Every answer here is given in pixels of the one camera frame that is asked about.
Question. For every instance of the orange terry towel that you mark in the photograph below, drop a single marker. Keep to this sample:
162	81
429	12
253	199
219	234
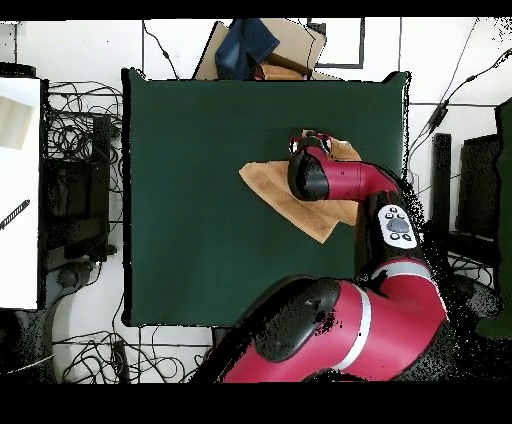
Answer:
272	184

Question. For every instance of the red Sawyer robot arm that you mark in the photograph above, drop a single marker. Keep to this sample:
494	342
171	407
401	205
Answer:
352	178

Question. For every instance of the black flat panel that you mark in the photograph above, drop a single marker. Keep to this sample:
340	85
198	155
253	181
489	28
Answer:
478	188

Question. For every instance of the orange cloth in box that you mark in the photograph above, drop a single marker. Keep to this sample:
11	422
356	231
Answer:
280	72

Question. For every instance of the dark brown cloth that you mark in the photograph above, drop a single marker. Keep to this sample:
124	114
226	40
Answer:
288	62

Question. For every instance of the dark green table cloth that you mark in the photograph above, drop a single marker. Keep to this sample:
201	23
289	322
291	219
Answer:
192	160

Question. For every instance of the brown cardboard box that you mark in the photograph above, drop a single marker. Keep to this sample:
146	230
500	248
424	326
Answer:
296	36

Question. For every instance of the blue denim jeans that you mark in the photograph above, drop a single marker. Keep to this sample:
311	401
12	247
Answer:
244	44

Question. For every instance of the black upright bar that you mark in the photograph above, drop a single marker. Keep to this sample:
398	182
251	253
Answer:
440	180

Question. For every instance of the dark green draped cloth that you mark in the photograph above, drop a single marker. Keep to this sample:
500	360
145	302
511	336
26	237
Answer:
504	200

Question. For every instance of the black equipment rack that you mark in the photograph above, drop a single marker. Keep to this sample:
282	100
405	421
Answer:
76	200

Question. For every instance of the grey chair base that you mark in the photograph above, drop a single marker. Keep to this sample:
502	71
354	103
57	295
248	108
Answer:
486	298

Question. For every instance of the black power strip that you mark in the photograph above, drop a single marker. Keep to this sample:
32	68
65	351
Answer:
120	360

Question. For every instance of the beige box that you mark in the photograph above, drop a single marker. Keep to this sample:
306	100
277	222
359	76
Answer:
14	122

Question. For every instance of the black striped stick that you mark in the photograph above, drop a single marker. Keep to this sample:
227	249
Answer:
15	214

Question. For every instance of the black low box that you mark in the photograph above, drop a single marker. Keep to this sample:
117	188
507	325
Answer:
16	70

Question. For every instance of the white side table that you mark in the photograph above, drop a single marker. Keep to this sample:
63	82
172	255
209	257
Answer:
20	260

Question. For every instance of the black rectangular floor frame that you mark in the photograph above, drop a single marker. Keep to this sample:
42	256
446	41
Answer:
340	66

